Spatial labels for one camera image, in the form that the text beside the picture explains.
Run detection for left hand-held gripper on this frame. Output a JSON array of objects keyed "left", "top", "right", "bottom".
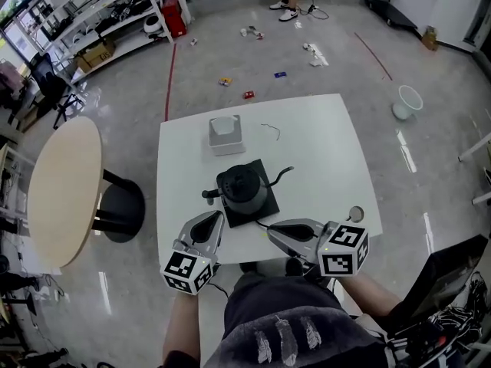
[{"left": 159, "top": 209, "right": 226, "bottom": 296}]

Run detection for person's dark shorts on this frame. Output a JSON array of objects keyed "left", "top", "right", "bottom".
[{"left": 222, "top": 272, "right": 346, "bottom": 340}]

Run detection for person's left forearm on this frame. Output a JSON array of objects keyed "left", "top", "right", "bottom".
[{"left": 162, "top": 291, "right": 200, "bottom": 360}]

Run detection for thin dark wire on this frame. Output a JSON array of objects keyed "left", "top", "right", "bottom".
[{"left": 260, "top": 123, "right": 282, "bottom": 142}]

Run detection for red cabinet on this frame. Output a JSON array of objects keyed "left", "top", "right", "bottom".
[{"left": 160, "top": 0, "right": 188, "bottom": 39}]

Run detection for pink clothes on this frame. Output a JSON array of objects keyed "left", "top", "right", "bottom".
[{"left": 0, "top": 61, "right": 28, "bottom": 99}]

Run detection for round wooden table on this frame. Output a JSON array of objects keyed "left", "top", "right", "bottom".
[{"left": 26, "top": 116, "right": 146, "bottom": 268}]

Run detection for white round appliance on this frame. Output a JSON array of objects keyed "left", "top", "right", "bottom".
[{"left": 142, "top": 15, "right": 163, "bottom": 35}]

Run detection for person's right forearm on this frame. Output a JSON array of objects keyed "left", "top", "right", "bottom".
[{"left": 337, "top": 272, "right": 402, "bottom": 317}]

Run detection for black square kettle base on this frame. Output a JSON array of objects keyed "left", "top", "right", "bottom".
[{"left": 216, "top": 158, "right": 280, "bottom": 229}]

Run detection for white tissue box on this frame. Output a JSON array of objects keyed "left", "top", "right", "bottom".
[{"left": 207, "top": 114, "right": 246, "bottom": 157}]

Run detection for black platform trolley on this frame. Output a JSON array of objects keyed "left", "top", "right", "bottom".
[{"left": 363, "top": 0, "right": 419, "bottom": 30}]

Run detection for black monitor screen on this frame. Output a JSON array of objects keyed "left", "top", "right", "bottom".
[{"left": 398, "top": 234, "right": 489, "bottom": 324}]

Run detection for black gooseneck kettle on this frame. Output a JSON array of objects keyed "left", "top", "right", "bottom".
[{"left": 202, "top": 163, "right": 295, "bottom": 216}]

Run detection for white desk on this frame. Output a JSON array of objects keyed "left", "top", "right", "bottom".
[{"left": 458, "top": 132, "right": 491, "bottom": 206}]

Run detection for cardboard box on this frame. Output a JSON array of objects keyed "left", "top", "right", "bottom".
[{"left": 75, "top": 40, "right": 117, "bottom": 73}]

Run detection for white waste bin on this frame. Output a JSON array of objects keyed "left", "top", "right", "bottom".
[{"left": 391, "top": 85, "right": 423, "bottom": 121}]

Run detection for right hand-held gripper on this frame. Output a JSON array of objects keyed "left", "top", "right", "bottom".
[{"left": 266, "top": 217, "right": 371, "bottom": 278}]

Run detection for black office chair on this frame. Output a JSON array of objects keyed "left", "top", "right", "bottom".
[{"left": 29, "top": 54, "right": 86, "bottom": 130}]

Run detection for person's right shoe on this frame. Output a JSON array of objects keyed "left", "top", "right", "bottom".
[{"left": 285, "top": 257, "right": 305, "bottom": 278}]

